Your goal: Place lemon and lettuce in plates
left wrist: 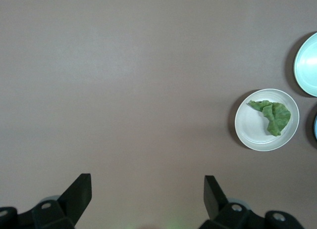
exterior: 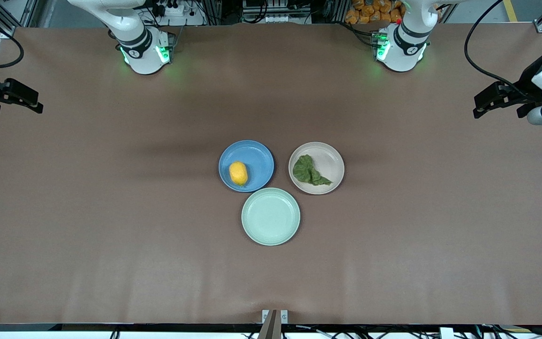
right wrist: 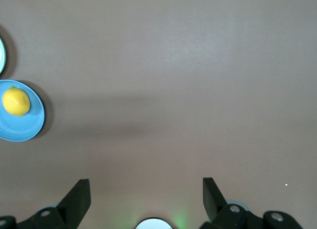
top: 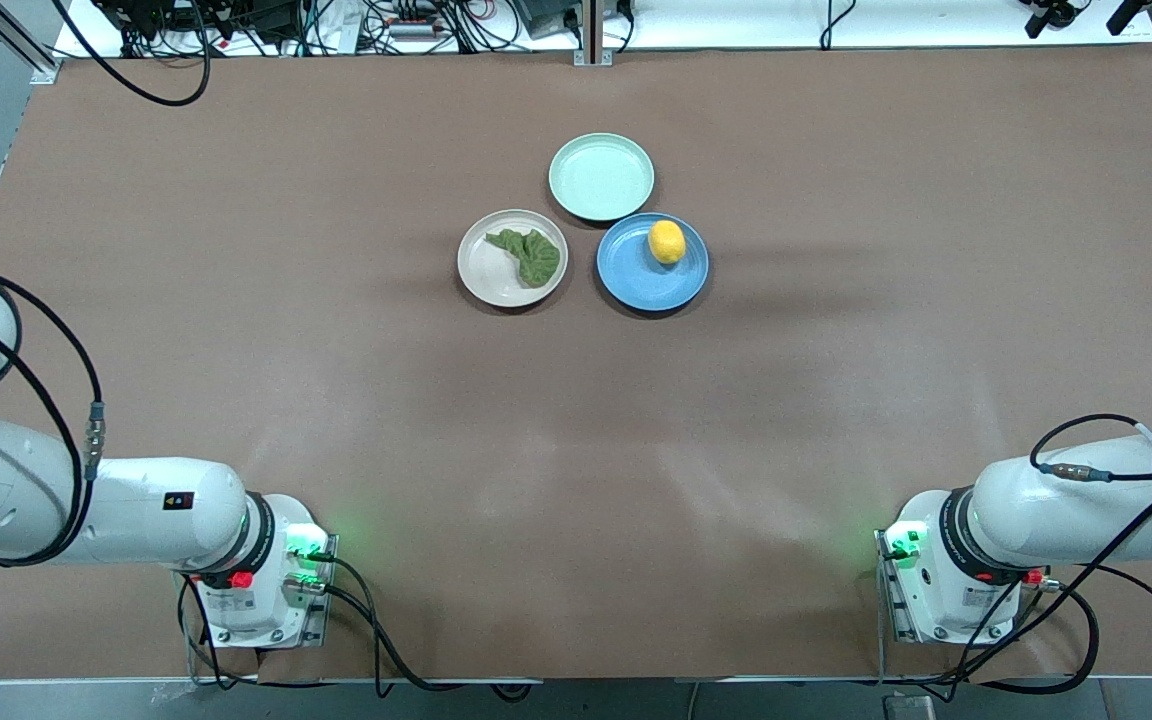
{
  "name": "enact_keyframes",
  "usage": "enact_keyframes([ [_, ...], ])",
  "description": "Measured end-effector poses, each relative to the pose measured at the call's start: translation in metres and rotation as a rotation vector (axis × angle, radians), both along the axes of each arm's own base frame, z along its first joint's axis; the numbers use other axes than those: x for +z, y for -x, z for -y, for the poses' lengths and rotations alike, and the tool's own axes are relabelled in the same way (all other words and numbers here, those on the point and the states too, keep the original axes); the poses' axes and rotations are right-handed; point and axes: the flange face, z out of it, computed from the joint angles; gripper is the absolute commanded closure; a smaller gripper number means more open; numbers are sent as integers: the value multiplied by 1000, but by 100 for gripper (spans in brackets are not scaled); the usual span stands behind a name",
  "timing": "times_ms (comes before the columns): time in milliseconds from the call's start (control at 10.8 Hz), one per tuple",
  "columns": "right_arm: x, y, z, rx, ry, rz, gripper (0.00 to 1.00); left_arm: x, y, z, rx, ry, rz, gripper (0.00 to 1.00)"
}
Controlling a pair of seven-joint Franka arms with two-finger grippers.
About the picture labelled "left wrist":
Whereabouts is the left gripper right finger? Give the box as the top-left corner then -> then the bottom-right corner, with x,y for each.
199,175 -> 307,229

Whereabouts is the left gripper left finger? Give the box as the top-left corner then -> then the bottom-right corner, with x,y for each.
0,173 -> 92,229

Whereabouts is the green lettuce leaf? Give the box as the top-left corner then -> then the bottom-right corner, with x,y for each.
246,99 -> 292,137

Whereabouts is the beige round plate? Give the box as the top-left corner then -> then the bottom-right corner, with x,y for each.
234,88 -> 300,152

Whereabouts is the brown table cover sheet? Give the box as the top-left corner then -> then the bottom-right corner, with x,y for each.
0,0 -> 317,229

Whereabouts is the pale green round plate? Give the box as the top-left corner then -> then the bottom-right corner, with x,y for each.
293,32 -> 317,98

